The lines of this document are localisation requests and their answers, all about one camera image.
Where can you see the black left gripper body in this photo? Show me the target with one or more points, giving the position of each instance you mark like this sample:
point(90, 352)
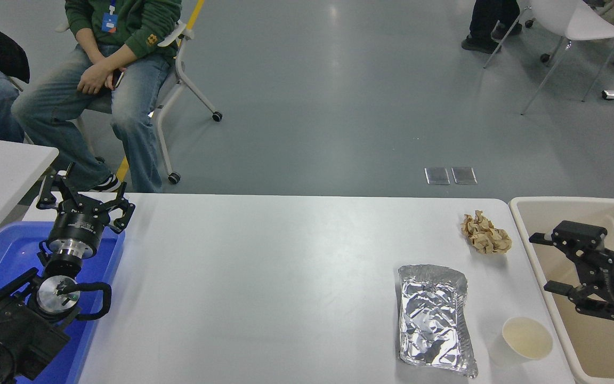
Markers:
point(77, 228)

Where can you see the white paper cup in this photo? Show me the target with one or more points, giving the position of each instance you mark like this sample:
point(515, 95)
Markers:
point(525, 338)

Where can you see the tan paper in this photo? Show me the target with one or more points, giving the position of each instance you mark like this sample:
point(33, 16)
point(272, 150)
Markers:
point(485, 237)

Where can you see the foil tray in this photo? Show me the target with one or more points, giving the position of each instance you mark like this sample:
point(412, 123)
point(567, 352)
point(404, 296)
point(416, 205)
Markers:
point(435, 320)

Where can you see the seated person's right forearm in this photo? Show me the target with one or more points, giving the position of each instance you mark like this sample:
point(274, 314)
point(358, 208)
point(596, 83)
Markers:
point(89, 48)

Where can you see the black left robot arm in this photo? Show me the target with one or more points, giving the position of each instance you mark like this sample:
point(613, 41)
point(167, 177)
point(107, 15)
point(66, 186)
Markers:
point(14, 330)

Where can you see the seated person's left forearm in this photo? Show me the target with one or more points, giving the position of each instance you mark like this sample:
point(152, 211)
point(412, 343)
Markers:
point(123, 56)

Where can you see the seated person's left hand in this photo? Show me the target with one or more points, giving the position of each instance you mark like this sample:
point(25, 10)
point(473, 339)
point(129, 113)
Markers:
point(95, 80)

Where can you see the large pale plastic bin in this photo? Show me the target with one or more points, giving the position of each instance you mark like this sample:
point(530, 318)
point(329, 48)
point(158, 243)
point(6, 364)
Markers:
point(563, 213)

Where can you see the blue plastic tray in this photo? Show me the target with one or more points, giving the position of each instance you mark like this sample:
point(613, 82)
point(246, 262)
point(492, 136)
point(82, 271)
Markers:
point(8, 256)

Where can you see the silver floor outlet plate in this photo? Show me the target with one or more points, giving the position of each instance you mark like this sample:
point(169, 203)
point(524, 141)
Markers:
point(464, 175)
point(437, 176)

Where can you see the grey wheeled office chair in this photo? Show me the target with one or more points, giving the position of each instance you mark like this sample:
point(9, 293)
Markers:
point(179, 58)

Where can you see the seated person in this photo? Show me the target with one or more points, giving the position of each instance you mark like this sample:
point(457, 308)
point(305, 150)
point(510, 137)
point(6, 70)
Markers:
point(142, 21)

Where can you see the white shell chair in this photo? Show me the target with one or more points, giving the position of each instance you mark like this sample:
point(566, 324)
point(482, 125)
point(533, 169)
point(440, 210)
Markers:
point(573, 18)

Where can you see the person in black trousers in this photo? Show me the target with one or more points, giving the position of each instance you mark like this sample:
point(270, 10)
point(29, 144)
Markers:
point(485, 21)

